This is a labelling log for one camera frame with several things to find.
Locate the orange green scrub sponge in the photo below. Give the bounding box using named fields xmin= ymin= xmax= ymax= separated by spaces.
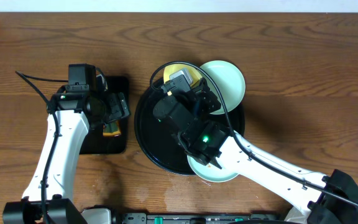
xmin=103 ymin=121 xmax=122 ymax=138

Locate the yellow plate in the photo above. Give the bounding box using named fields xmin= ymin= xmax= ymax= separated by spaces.
xmin=163 ymin=63 xmax=203 ymax=95

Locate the light green plate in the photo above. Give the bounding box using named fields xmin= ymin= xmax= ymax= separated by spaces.
xmin=200 ymin=60 xmax=246 ymax=112
xmin=187 ymin=156 xmax=238 ymax=182

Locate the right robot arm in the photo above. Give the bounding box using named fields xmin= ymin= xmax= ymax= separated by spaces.
xmin=151 ymin=76 xmax=358 ymax=223

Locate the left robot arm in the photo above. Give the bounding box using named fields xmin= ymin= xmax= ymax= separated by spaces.
xmin=2 ymin=63 xmax=131 ymax=224

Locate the rectangular black tray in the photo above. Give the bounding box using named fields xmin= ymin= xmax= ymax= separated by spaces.
xmin=80 ymin=76 xmax=129 ymax=154

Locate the round black tray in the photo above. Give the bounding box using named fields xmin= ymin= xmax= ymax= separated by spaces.
xmin=134 ymin=80 xmax=245 ymax=175

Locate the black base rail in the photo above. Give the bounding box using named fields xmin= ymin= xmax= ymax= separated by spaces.
xmin=112 ymin=213 xmax=287 ymax=224

